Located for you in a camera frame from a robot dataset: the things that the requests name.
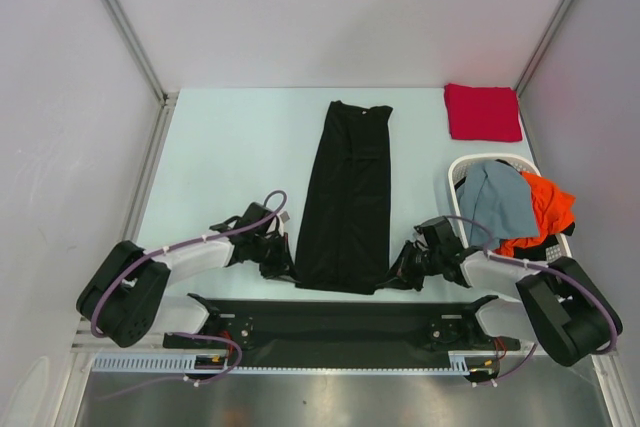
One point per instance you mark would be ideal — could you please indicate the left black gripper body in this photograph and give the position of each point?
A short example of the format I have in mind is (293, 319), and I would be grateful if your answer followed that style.
(271, 254)

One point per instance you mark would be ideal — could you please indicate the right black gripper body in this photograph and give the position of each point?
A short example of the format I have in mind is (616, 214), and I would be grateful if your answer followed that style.
(410, 265)

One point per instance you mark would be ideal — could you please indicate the black t shirt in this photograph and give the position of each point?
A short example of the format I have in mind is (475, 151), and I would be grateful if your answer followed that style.
(344, 238)

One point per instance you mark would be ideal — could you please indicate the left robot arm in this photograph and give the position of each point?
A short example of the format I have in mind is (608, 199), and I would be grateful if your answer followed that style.
(127, 298)

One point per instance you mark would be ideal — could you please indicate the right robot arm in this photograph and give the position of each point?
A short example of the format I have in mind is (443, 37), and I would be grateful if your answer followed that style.
(553, 305)

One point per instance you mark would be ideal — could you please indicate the grey blue t shirt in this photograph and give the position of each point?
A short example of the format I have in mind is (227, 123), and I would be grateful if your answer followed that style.
(495, 195)

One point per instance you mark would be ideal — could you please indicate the black garment in basket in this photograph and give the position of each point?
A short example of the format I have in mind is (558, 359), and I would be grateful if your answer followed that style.
(530, 254)

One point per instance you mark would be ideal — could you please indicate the white laundry basket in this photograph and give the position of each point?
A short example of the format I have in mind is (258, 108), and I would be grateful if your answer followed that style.
(457, 172)

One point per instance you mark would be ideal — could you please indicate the orange t shirt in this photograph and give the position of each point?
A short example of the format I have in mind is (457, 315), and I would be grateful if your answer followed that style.
(552, 209)

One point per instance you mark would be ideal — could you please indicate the folded red t shirt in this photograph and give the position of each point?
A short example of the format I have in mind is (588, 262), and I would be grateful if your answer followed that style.
(483, 113)

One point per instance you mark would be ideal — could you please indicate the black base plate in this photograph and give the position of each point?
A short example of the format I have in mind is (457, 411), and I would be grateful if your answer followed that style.
(355, 334)

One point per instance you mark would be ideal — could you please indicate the white cable duct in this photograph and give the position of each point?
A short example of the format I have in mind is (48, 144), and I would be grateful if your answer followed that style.
(203, 365)

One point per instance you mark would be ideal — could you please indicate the aluminium frame rail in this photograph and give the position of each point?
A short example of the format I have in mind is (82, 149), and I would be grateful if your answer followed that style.
(85, 342)

